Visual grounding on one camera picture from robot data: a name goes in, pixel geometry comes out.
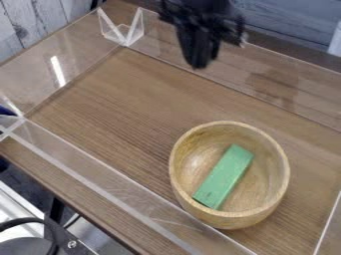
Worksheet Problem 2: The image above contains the black cable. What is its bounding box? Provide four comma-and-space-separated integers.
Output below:
0, 216, 61, 255

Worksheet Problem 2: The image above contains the green rectangular block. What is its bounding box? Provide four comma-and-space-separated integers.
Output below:
192, 144, 255, 210

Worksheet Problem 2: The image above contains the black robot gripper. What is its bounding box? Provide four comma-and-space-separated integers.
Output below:
160, 0, 247, 69

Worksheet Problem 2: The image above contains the light wooden bowl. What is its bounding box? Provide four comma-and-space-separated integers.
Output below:
169, 121, 291, 230

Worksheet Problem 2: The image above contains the black metal bracket with screw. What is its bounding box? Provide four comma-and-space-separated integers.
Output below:
45, 218, 100, 255

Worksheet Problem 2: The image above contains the clear acrylic tray enclosure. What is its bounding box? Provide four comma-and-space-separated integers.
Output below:
0, 3, 341, 255

